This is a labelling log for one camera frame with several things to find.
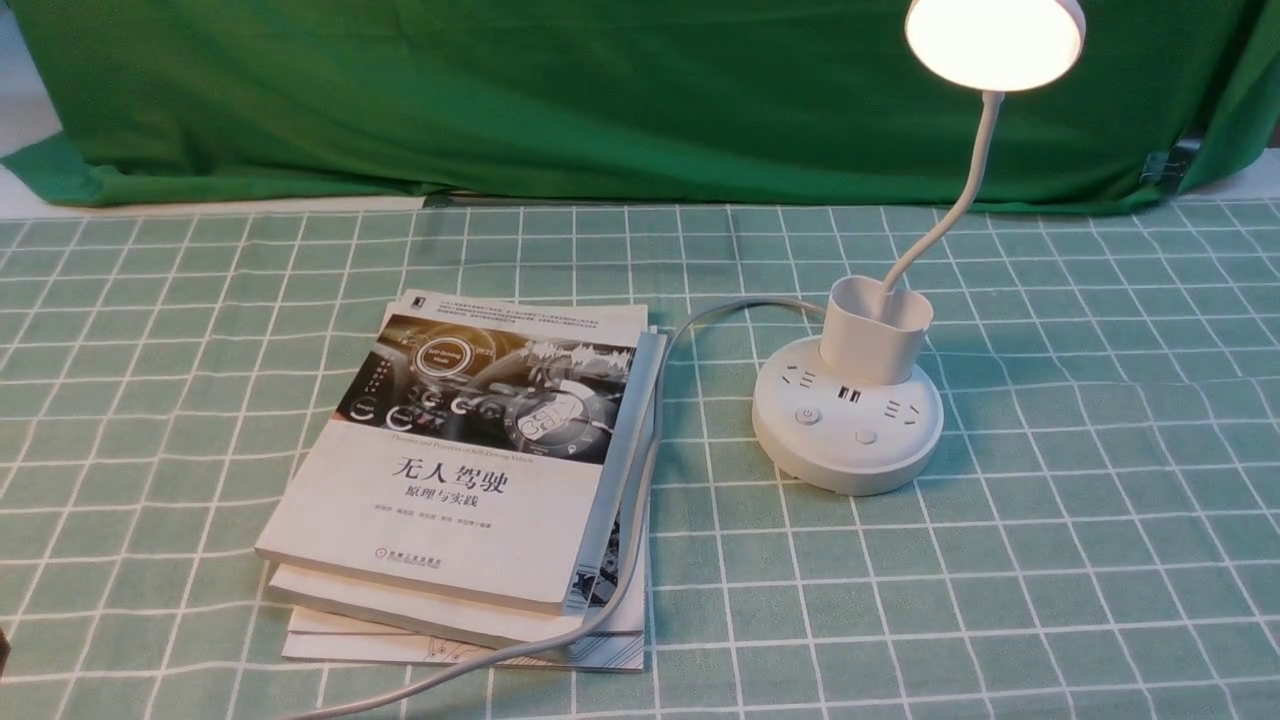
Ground metal binder clip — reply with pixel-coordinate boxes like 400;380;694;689
1139;136;1202;196

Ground green checkered tablecloth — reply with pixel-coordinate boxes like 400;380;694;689
1;199;1279;719

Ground white desk lamp with sockets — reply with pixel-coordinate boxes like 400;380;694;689
751;1;1087;497

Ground white lamp power cable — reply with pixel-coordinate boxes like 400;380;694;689
283;296;829;720

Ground top white autonomous driving book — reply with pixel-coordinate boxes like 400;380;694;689
255;290;652;615

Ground green backdrop cloth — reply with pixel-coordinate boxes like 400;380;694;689
3;1;1277;211

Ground middle white book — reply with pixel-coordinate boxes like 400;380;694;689
266;331;669;650

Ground bottom white book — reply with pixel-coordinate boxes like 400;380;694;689
282;489;652;673

